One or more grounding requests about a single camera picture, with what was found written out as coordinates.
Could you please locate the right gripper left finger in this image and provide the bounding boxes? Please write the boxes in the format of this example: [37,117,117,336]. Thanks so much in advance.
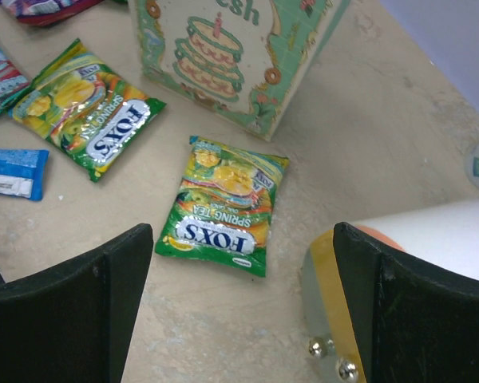
[0,223,153,382]

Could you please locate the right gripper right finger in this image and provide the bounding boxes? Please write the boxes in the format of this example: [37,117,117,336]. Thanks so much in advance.
[333,223,479,382]

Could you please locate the blue snack packet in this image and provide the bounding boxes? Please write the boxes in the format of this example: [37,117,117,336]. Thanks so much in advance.
[0,148,49,201]

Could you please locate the green Fox's bag right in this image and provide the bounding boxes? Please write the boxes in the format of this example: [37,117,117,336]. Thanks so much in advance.
[154,136,290,278]

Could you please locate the green fox's bag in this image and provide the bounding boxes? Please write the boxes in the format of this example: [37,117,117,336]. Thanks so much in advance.
[9,39,165,183]
[154,136,290,278]

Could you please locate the green Fox's bag centre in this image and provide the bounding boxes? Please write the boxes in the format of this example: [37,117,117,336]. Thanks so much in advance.
[9,39,165,183]

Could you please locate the green cake paper bag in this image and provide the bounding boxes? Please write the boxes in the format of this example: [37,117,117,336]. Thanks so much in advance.
[129,0,347,140]

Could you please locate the purple snack bag lower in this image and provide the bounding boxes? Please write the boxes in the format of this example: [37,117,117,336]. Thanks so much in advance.
[0,0,101,27]

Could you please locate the white cylinder striped lid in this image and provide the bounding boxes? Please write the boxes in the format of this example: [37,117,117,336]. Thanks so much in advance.
[301,199,479,382]

